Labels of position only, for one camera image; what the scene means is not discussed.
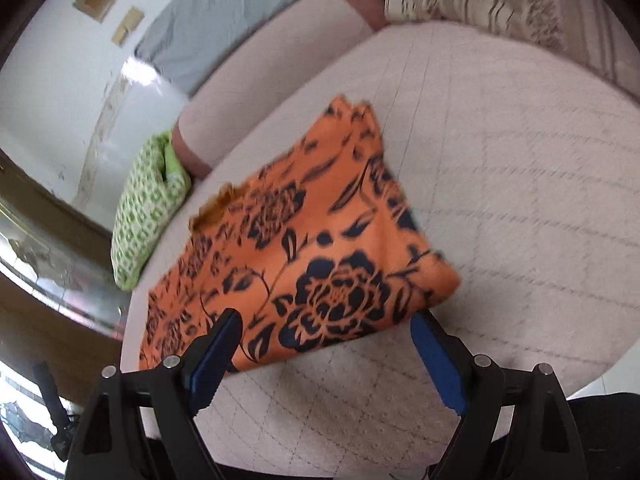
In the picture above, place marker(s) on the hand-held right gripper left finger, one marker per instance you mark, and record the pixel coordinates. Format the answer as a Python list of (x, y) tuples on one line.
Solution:
[(215, 362)]

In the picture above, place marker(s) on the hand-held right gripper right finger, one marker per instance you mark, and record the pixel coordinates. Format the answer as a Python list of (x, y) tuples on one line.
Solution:
[(440, 367)]

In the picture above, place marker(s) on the orange black floral shirt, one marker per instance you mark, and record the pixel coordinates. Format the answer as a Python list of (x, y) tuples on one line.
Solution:
[(320, 240)]

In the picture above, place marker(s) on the green checked pillow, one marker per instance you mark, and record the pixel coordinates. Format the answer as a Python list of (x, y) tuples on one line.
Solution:
[(145, 210)]

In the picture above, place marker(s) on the wooden framed glass window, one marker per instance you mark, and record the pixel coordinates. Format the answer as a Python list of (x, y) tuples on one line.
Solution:
[(45, 260)]

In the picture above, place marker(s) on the pink quilted bed mattress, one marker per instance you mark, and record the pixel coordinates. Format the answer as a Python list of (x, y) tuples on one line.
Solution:
[(525, 185)]

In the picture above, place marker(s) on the pink bolster pillow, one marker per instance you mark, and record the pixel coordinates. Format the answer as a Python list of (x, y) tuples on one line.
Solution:
[(280, 60)]

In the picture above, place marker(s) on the grey pillow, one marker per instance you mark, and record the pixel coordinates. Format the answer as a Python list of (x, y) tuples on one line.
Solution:
[(225, 15)]

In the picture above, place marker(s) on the floral striped blanket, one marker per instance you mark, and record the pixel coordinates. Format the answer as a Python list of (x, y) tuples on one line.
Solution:
[(565, 5)]

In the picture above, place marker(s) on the small beige wall switch plate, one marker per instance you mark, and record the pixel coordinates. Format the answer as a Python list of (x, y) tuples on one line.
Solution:
[(127, 25)]

